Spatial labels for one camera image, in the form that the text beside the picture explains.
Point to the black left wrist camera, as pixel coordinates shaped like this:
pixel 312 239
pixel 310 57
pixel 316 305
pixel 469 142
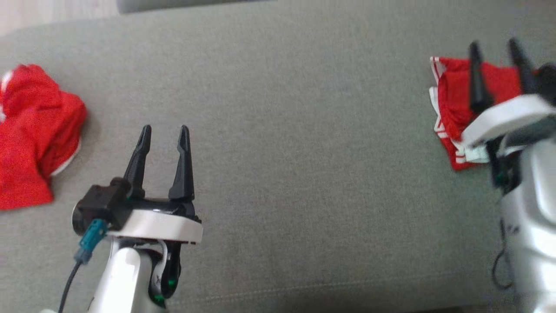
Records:
pixel 102 204

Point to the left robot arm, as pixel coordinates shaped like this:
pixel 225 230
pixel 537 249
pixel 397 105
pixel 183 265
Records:
pixel 121 278

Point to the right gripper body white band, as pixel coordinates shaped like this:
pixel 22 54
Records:
pixel 508 115

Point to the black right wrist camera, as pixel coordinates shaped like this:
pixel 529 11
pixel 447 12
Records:
pixel 548 82

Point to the grey sofa back cushion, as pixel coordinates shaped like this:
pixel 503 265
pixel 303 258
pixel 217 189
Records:
pixel 173 4

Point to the grey sofa seat cushion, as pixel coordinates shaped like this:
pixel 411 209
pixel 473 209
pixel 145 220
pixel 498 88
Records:
pixel 304 152

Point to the red garment with white stripes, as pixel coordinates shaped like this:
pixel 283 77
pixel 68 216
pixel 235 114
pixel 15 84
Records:
pixel 456 95

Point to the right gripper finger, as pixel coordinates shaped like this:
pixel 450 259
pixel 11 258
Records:
pixel 478 87
pixel 526 76

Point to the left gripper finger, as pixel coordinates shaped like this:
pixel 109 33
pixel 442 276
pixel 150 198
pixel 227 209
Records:
pixel 183 174
pixel 138 174

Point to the red garment with white hem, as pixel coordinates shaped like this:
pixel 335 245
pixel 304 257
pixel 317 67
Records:
pixel 30 130

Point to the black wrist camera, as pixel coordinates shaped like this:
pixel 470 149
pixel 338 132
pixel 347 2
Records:
pixel 548 82
pixel 102 204

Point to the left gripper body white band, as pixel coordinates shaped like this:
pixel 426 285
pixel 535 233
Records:
pixel 156 226

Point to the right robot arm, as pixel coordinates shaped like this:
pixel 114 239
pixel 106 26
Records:
pixel 534 217

